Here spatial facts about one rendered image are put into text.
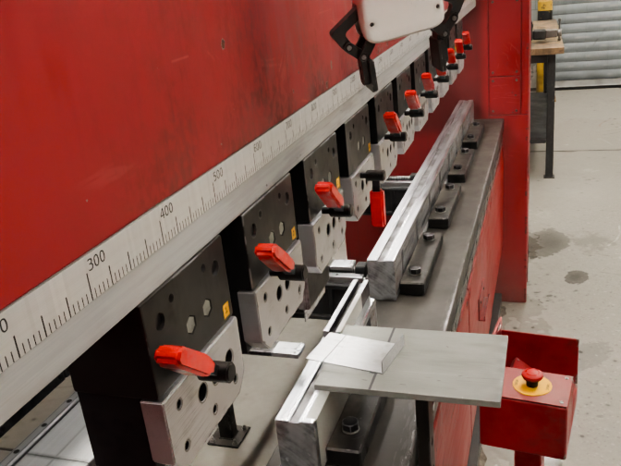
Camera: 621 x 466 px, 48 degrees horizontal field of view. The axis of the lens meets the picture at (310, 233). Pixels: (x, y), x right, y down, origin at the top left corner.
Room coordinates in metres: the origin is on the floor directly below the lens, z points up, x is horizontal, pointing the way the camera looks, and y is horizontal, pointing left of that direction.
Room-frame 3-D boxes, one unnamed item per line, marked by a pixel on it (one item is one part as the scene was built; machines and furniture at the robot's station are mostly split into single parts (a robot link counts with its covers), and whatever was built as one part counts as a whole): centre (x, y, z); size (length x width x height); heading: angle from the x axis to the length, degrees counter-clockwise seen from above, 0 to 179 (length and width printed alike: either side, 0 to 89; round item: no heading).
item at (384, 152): (1.32, -0.13, 1.26); 0.15 x 0.09 x 0.17; 160
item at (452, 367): (0.92, -0.14, 1.00); 0.26 x 0.18 x 0.01; 70
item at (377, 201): (1.09, -0.11, 1.20); 0.04 x 0.02 x 0.10; 70
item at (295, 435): (1.02, -0.01, 0.92); 0.39 x 0.06 x 0.10; 160
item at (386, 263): (2.15, -0.43, 0.92); 1.67 x 0.06 x 0.10; 160
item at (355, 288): (1.12, -0.05, 0.99); 0.20 x 0.03 x 0.03; 160
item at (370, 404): (0.99, -0.06, 0.89); 0.30 x 0.05 x 0.03; 160
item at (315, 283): (0.97, 0.00, 1.13); 0.10 x 0.02 x 0.10; 160
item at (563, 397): (1.18, -0.40, 0.75); 0.20 x 0.16 x 0.18; 153
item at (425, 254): (1.52, -0.26, 0.89); 0.30 x 0.05 x 0.03; 160
